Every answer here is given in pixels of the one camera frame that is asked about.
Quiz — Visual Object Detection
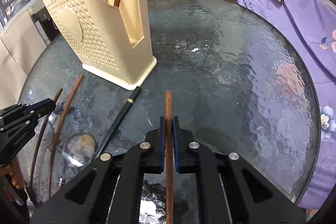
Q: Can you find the cream plastic utensil holder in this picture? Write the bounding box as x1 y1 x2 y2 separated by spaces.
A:
40 0 158 91

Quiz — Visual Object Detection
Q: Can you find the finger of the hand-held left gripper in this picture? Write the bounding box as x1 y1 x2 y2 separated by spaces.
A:
0 109 54 135
0 98 56 121

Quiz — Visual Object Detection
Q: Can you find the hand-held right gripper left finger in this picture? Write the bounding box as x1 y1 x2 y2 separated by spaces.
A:
30 116 166 224

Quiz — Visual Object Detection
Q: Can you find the black chopstick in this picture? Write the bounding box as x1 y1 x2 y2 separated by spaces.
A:
99 86 142 155

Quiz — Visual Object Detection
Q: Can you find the grey water dispenser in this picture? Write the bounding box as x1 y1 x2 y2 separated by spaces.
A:
29 1 61 41

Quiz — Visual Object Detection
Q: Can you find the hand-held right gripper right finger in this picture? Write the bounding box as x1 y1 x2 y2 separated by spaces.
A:
172 116 306 224

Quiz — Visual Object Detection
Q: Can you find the purple floral cloth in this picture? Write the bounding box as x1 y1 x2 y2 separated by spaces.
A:
235 0 336 210

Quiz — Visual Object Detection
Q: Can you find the beige cloth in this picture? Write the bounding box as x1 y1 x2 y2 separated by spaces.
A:
0 10 48 109

